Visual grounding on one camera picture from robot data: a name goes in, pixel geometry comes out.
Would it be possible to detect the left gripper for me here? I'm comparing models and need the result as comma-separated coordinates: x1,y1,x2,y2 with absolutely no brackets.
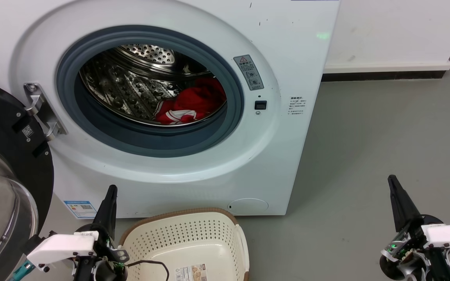
73,185,130,281

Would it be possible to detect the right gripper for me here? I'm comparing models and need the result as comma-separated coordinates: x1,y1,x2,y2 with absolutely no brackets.
379,175,450,281

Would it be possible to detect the red and white garment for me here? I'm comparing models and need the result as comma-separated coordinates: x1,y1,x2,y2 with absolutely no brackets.
155,77,227,125

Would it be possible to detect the cream perforated laundry basket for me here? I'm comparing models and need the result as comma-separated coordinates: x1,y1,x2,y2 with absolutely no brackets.
118,208,250,281

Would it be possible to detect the white paper product label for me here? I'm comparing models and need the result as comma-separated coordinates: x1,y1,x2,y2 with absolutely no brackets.
175,264,208,281

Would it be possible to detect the stainless steel washing machine drum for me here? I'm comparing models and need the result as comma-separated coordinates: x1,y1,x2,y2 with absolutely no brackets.
79,44,227,126

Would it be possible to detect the blue energy label sticker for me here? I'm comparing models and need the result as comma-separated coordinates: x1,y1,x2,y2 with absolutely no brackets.
63,200,98,219

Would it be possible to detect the grey rubber door gasket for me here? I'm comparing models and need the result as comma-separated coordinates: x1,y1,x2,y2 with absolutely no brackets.
56,25,245,158

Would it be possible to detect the silver metal door hinge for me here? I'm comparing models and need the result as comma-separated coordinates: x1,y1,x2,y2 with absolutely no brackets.
23,83,68,141

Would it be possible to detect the round white filter cover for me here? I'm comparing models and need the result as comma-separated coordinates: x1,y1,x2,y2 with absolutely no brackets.
227,198,269,216

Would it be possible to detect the white front-load washing machine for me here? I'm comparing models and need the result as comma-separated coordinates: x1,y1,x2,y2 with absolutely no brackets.
0,0,341,219

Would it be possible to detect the grey warning sticker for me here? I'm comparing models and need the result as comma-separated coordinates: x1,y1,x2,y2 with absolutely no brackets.
233,55,265,91

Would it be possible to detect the thin black cable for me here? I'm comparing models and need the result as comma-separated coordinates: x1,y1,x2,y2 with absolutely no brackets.
125,260,170,281

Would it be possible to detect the black wall baseboard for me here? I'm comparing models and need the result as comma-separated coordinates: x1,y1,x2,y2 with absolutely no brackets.
321,70,446,82

